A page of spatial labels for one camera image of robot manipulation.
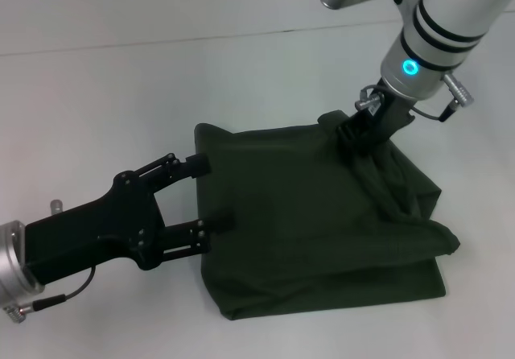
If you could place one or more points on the dark green FREE! t-shirt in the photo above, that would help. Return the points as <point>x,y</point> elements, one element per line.
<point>306,214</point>

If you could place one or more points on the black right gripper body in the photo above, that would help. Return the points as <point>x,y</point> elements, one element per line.
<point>382,123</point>

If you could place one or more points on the white number label sticker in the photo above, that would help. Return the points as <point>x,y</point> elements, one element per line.
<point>373,110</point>

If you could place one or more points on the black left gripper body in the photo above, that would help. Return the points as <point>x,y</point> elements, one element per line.
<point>92,226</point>

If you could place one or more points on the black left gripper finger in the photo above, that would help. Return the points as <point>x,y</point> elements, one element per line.
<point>173,167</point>
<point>193,236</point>

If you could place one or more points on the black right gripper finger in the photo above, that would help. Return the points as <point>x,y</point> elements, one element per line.
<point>354,139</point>

